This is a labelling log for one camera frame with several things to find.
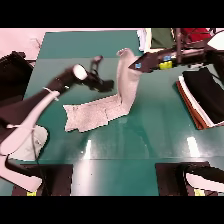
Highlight red garment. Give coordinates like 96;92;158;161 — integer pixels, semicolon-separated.
181;28;214;44

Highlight white folded garment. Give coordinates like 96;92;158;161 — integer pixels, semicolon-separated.
177;75;224;129

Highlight light grey garment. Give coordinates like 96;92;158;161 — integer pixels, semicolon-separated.
62;47;144;133

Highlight orange folded garment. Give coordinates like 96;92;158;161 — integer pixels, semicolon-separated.
175;79;210;131

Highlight black folded garment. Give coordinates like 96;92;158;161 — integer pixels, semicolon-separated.
182;67;224;125

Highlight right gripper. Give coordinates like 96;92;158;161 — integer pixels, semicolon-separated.
128;50;175;73

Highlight dark green garment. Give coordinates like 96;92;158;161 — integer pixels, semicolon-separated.
150;28;176;50

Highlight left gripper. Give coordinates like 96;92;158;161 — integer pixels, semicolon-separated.
86;71;115;94

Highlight black cable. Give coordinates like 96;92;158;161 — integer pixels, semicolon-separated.
30;129;46;197

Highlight off-white garment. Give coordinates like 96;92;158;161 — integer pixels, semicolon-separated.
13;124;50;162

